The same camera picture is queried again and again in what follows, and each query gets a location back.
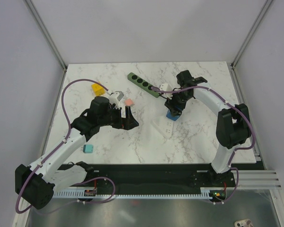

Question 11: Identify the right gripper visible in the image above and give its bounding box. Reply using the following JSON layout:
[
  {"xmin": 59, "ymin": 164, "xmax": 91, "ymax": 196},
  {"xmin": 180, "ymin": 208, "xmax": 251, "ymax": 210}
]
[{"xmin": 164, "ymin": 89, "xmax": 192, "ymax": 117}]

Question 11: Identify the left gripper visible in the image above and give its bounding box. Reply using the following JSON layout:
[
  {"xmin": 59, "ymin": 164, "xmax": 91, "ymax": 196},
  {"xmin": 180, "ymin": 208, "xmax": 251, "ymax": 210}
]
[{"xmin": 98, "ymin": 104, "xmax": 138, "ymax": 131}]

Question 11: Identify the blue cube socket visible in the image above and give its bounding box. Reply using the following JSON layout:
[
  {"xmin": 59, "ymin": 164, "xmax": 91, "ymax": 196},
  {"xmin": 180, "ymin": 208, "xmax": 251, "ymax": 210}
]
[{"xmin": 166, "ymin": 110, "xmax": 180, "ymax": 121}]

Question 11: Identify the white triangular power strip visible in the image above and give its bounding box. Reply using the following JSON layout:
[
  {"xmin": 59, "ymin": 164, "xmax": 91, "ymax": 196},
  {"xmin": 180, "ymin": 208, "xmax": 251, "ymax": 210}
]
[{"xmin": 151, "ymin": 116, "xmax": 175, "ymax": 139}]

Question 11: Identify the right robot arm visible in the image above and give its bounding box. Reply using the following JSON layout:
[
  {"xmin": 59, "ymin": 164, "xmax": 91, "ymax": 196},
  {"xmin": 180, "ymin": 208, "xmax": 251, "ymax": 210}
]
[{"xmin": 164, "ymin": 70, "xmax": 252, "ymax": 186}]

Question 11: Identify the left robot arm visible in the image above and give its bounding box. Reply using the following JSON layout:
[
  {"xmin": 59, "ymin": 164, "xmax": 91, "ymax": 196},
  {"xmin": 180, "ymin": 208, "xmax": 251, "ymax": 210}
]
[{"xmin": 15, "ymin": 96, "xmax": 139, "ymax": 210}]

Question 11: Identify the pink plug adapter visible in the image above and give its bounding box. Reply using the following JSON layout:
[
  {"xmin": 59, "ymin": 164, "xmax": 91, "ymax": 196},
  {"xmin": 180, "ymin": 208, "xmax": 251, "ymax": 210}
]
[{"xmin": 124, "ymin": 99, "xmax": 134, "ymax": 106}]

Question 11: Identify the teal plug adapter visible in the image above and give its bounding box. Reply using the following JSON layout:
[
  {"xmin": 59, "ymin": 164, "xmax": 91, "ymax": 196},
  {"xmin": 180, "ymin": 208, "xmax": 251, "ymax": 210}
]
[{"xmin": 81, "ymin": 144, "xmax": 94, "ymax": 154}]

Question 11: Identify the green power strip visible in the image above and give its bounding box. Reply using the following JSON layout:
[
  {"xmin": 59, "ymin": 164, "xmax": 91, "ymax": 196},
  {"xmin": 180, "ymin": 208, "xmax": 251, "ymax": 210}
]
[{"xmin": 127, "ymin": 72, "xmax": 159, "ymax": 98}]

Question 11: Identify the yellow cube socket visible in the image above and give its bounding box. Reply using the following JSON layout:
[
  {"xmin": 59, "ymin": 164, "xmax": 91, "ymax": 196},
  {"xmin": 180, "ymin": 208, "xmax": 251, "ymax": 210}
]
[{"xmin": 91, "ymin": 83, "xmax": 106, "ymax": 96}]

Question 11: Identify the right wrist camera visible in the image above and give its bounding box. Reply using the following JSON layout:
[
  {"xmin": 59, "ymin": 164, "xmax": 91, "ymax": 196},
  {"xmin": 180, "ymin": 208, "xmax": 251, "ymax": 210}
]
[{"xmin": 159, "ymin": 83, "xmax": 172, "ymax": 94}]

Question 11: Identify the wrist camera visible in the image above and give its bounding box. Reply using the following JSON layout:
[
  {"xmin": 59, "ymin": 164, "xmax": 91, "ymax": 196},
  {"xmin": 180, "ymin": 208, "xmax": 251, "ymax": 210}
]
[
  {"xmin": 108, "ymin": 91, "xmax": 124, "ymax": 108},
  {"xmin": 159, "ymin": 83, "xmax": 172, "ymax": 94}
]

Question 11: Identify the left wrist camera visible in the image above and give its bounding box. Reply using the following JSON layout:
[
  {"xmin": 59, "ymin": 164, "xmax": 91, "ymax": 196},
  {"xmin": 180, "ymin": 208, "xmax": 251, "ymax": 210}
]
[{"xmin": 108, "ymin": 91, "xmax": 124, "ymax": 108}]

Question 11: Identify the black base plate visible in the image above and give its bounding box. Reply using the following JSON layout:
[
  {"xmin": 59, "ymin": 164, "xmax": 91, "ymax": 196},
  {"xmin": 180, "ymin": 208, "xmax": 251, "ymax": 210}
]
[{"xmin": 56, "ymin": 162, "xmax": 267, "ymax": 196}]

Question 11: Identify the white cable duct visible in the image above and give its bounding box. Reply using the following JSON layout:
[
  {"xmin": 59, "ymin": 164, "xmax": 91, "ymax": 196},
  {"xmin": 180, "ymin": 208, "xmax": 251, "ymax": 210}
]
[{"xmin": 53, "ymin": 187, "xmax": 227, "ymax": 200}]

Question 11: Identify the aluminium frame rail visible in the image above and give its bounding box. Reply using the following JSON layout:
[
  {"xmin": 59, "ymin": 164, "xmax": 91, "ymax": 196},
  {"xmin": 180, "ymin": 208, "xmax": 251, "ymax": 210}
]
[{"xmin": 238, "ymin": 170, "xmax": 281, "ymax": 190}]

